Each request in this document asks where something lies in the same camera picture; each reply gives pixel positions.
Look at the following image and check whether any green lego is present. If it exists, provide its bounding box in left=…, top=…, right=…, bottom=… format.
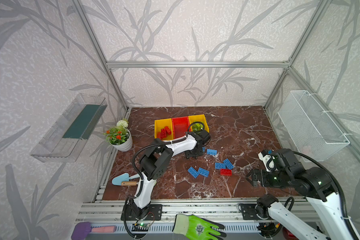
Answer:
left=192, top=123, right=204, bottom=133

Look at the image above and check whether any yellow bin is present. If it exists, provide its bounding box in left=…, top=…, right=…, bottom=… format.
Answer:
left=188, top=115, right=210, bottom=132
left=154, top=119, right=175, bottom=141

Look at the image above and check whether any red bin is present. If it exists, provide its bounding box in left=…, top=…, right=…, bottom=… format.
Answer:
left=172, top=117, right=190, bottom=139

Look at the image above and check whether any red lego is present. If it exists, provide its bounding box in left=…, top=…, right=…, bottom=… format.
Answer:
left=165, top=126, right=172, bottom=136
left=220, top=169, right=232, bottom=176
left=157, top=128, right=167, bottom=140

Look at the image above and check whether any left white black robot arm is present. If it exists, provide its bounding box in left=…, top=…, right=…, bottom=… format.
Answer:
left=127, top=129, right=211, bottom=217

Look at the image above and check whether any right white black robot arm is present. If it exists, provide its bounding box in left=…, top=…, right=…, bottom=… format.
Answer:
left=247, top=149, right=360, bottom=240

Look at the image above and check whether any blue lego right angled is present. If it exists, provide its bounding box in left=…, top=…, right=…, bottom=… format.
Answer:
left=223, top=159, right=234, bottom=170

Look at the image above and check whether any red metallic object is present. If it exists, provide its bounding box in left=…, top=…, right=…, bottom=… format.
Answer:
left=282, top=228, right=298, bottom=240

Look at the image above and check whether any potted flower plant white pot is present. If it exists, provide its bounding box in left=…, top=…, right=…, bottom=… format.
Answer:
left=104, top=119, right=133, bottom=152

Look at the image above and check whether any light blue garden scoop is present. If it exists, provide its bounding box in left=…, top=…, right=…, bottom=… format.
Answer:
left=112, top=173, right=140, bottom=186

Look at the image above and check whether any green work glove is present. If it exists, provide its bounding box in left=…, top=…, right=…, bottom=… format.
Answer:
left=173, top=214, right=227, bottom=240

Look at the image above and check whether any small green circuit board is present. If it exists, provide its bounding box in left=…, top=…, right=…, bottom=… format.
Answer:
left=132, top=223, right=151, bottom=232

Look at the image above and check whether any white wire mesh basket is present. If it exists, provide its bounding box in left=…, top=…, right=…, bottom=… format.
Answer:
left=278, top=90, right=350, bottom=162

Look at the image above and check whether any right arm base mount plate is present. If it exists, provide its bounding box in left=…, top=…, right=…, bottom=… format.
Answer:
left=238, top=203, right=270, bottom=220

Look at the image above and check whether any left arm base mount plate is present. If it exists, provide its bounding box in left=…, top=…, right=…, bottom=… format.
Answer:
left=121, top=204, right=163, bottom=221

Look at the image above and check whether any green garden trowel wooden handle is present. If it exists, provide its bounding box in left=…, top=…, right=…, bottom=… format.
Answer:
left=121, top=181, right=139, bottom=187

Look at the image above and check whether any clear acrylic wall shelf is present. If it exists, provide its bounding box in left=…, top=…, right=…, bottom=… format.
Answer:
left=30, top=94, right=108, bottom=163

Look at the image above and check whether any purple brush pink handle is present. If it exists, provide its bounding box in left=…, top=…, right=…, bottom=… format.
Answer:
left=71, top=222, right=116, bottom=240

